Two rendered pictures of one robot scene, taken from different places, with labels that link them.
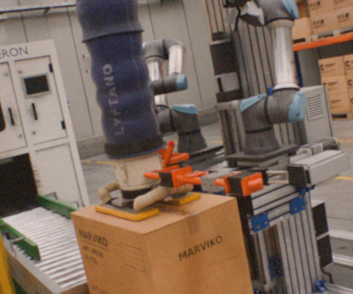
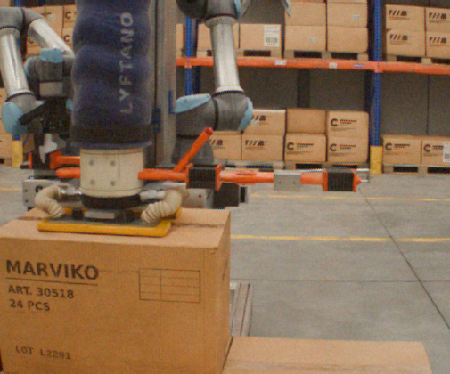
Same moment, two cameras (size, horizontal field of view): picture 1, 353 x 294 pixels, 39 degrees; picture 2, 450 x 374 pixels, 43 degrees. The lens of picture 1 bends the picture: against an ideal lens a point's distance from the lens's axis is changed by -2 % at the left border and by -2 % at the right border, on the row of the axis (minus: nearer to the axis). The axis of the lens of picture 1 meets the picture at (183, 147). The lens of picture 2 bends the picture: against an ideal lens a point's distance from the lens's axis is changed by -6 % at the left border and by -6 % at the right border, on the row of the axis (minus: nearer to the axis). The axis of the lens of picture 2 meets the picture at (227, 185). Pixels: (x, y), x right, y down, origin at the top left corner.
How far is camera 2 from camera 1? 1.39 m
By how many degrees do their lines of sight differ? 50
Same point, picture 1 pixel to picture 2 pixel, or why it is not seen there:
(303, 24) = not seen: outside the picture
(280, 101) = (233, 105)
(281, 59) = (230, 59)
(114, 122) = (119, 94)
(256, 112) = (205, 113)
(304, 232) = not seen: hidden behind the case
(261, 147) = (206, 157)
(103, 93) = (109, 51)
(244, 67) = (154, 61)
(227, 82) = not seen: hidden behind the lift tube
